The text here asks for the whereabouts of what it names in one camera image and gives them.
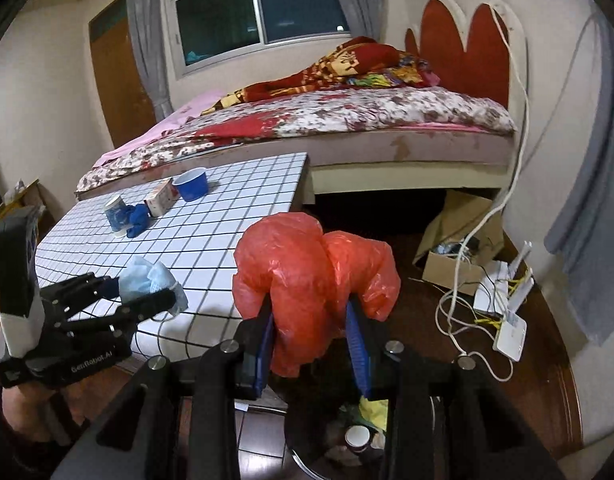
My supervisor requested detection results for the thin black cable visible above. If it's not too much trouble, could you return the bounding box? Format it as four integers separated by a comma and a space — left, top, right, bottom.
517, 19, 604, 171

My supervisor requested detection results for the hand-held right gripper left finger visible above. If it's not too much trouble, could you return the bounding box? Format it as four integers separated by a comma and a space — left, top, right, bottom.
52, 300, 276, 480

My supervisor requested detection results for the grey hanging curtain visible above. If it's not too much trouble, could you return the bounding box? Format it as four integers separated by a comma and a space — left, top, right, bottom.
544, 5, 614, 346

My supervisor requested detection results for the orange plastic bag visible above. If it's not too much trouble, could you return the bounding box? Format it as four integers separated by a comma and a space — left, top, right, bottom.
232, 212, 402, 378

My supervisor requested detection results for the red paper cup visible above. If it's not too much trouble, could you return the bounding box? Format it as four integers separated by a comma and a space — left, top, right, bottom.
344, 425, 372, 456

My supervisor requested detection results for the thick white cable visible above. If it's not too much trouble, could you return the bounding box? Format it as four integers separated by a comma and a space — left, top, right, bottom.
434, 0, 530, 383

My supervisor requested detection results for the blue paper cup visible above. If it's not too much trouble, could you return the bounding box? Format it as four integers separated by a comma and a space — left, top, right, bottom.
173, 167, 210, 202

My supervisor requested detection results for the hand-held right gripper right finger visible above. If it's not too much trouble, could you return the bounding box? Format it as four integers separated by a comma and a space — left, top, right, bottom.
344, 300, 565, 480

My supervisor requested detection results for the red and white headboard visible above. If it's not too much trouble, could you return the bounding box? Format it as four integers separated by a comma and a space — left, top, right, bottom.
404, 0, 530, 111

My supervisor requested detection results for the cardboard box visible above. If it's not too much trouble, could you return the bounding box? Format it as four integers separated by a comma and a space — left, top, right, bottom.
413, 190, 508, 296

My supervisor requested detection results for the white router with antennas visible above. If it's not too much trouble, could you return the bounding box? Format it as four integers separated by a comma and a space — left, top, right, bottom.
474, 241, 535, 317

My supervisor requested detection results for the bed with floral blanket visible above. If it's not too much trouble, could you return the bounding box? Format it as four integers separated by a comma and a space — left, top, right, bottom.
76, 85, 516, 196

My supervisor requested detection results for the white checked tablecloth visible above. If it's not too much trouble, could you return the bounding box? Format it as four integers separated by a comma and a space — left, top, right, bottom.
34, 152, 308, 361

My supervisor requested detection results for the black plastic bin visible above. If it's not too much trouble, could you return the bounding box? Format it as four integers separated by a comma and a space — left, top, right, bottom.
284, 395, 402, 480

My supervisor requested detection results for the window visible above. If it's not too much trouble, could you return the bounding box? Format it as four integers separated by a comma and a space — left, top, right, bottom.
164, 0, 355, 78

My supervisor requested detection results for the brown wooden door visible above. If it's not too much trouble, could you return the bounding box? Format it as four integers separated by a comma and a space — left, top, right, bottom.
89, 0, 158, 151

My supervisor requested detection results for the red patterned blanket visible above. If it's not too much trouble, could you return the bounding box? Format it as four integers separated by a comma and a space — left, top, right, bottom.
202, 36, 440, 116

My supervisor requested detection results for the pink bed sheet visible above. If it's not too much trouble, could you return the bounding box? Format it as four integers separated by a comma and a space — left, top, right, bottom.
94, 91, 228, 166

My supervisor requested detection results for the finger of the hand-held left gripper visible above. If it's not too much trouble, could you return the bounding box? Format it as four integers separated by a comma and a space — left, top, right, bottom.
62, 287, 178, 332
39, 272, 122, 311

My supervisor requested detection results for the small pale carton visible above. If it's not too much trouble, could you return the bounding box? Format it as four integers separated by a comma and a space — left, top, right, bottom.
144, 177, 180, 218

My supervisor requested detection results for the yellow cable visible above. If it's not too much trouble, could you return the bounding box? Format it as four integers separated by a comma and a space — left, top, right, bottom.
474, 267, 532, 329

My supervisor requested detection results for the crumpled blue wrapper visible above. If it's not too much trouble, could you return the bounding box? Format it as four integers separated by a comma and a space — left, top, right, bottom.
126, 203, 150, 238

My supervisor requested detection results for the wooden side cabinet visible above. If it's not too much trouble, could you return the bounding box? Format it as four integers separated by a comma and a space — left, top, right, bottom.
0, 177, 55, 241

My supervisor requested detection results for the person's left forearm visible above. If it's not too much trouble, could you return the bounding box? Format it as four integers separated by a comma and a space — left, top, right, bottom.
0, 382, 68, 480

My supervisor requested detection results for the white modem box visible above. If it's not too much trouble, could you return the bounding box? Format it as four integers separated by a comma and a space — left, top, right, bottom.
493, 310, 528, 362

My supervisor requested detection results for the blue patterned white cup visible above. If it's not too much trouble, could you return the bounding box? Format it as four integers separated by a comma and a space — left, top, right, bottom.
105, 195, 130, 238

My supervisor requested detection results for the blue face mask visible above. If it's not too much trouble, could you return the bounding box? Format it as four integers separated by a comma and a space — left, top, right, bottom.
118, 255, 188, 318

